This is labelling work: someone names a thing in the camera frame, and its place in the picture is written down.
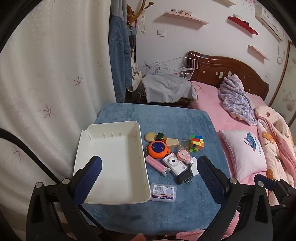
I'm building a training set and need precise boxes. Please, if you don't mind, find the orange round cord reel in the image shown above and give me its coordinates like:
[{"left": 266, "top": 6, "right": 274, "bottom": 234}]
[{"left": 146, "top": 140, "right": 171, "bottom": 159}]

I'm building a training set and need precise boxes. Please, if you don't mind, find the white plastic tray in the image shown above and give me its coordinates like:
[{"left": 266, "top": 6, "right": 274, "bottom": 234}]
[{"left": 73, "top": 121, "right": 151, "bottom": 205}]

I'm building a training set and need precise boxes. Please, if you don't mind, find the dark hanging bag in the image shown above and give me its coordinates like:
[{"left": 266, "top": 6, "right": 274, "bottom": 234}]
[{"left": 128, "top": 25, "right": 138, "bottom": 54}]

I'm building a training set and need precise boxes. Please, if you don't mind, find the red wall shelf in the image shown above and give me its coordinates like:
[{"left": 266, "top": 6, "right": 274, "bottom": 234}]
[{"left": 228, "top": 16, "right": 259, "bottom": 36}]

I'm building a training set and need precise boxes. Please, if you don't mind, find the white curtain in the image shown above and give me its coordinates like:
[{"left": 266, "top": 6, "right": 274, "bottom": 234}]
[{"left": 0, "top": 0, "right": 117, "bottom": 209}]

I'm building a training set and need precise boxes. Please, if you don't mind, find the purple patterned blanket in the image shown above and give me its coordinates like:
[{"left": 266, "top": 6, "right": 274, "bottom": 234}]
[{"left": 218, "top": 75, "right": 258, "bottom": 126}]

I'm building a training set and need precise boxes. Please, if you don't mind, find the clear floss pick box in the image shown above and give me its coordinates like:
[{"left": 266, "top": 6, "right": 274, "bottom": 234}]
[{"left": 150, "top": 184, "right": 177, "bottom": 202}]

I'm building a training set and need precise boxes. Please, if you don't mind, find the white wire basket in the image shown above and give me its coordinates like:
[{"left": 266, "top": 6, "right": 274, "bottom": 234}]
[
  {"left": 181, "top": 56, "right": 199, "bottom": 70},
  {"left": 143, "top": 58, "right": 195, "bottom": 79}
]

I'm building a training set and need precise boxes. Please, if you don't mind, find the clear plastic packet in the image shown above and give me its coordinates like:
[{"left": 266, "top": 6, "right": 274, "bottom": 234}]
[{"left": 178, "top": 139, "right": 190, "bottom": 151}]

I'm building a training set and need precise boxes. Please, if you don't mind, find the white air conditioner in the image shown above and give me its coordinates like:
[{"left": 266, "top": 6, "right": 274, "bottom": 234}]
[{"left": 254, "top": 4, "right": 286, "bottom": 42}]

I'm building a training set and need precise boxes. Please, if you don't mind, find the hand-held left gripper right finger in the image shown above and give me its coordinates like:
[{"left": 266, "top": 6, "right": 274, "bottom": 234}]
[{"left": 196, "top": 155, "right": 273, "bottom": 241}]

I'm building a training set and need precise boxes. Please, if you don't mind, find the colourful puzzle cube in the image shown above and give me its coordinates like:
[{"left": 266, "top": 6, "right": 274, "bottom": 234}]
[{"left": 189, "top": 135, "right": 205, "bottom": 152}]

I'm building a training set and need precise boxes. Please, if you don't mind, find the black cable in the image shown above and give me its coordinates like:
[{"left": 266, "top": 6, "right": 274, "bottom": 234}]
[{"left": 0, "top": 128, "right": 62, "bottom": 186}]

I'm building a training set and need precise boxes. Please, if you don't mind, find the white hanging garment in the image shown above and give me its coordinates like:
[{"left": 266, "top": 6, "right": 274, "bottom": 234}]
[{"left": 137, "top": 9, "right": 147, "bottom": 35}]

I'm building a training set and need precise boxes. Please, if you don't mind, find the pink cartoon print quilt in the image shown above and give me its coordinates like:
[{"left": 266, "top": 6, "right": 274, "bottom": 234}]
[{"left": 254, "top": 105, "right": 296, "bottom": 188}]

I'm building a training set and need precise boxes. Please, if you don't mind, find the grey cloth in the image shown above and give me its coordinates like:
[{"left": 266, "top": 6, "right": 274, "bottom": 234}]
[{"left": 142, "top": 74, "right": 198, "bottom": 103}]

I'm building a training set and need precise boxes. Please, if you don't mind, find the white tote bag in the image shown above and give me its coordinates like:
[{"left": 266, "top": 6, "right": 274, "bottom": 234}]
[{"left": 127, "top": 57, "right": 142, "bottom": 92}]

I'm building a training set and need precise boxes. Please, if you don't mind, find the pink bedsheet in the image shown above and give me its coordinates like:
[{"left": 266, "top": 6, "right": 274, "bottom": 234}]
[{"left": 187, "top": 81, "right": 296, "bottom": 241}]

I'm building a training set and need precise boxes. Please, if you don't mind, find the black charger plug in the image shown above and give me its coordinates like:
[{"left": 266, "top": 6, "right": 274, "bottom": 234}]
[{"left": 176, "top": 170, "right": 193, "bottom": 185}]

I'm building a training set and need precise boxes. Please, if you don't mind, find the long pink wall shelf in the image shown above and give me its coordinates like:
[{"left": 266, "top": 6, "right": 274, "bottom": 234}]
[{"left": 162, "top": 11, "right": 210, "bottom": 25}]

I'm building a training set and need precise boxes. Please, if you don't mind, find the pink lint roller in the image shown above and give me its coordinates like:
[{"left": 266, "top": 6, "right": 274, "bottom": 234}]
[{"left": 145, "top": 156, "right": 167, "bottom": 177}]

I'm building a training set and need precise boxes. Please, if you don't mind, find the short pink wall shelf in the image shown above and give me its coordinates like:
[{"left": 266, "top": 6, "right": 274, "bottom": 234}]
[{"left": 248, "top": 45, "right": 270, "bottom": 61}]

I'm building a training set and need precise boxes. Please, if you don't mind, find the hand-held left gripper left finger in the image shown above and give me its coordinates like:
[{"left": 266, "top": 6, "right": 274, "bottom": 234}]
[{"left": 26, "top": 155, "right": 103, "bottom": 241}]

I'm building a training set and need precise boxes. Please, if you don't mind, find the blue denim jacket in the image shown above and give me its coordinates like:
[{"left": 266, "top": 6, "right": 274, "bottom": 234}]
[{"left": 109, "top": 0, "right": 133, "bottom": 102}]

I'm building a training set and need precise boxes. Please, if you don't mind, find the wooden coat rack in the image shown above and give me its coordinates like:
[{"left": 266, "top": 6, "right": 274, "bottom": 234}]
[{"left": 126, "top": 1, "right": 154, "bottom": 26}]

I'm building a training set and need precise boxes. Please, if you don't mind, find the brown wooden headboard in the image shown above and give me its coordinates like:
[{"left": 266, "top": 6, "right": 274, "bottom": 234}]
[{"left": 187, "top": 50, "right": 270, "bottom": 105}]

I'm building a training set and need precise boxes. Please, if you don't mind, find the frosted sliding door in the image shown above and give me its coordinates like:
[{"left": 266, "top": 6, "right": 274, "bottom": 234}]
[{"left": 269, "top": 40, "right": 296, "bottom": 121}]

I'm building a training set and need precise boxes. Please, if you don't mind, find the white compact camera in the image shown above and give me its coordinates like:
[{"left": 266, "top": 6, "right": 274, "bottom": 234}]
[{"left": 161, "top": 155, "right": 187, "bottom": 177}]

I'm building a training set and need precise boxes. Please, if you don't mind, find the pink printed pillow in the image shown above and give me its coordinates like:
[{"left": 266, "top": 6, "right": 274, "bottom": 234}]
[{"left": 219, "top": 129, "right": 267, "bottom": 182}]

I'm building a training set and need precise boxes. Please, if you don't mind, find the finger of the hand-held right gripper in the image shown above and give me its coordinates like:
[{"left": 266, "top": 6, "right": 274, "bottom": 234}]
[{"left": 254, "top": 173, "right": 296, "bottom": 202}]

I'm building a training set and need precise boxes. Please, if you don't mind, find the pink round case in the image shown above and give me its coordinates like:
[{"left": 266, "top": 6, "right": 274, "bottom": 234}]
[{"left": 177, "top": 149, "right": 193, "bottom": 164}]

